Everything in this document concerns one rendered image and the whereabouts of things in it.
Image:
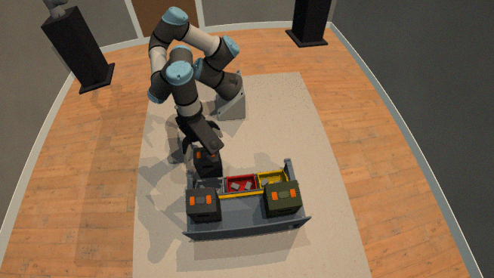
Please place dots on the red open bin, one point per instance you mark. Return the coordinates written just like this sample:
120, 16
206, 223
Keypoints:
241, 180

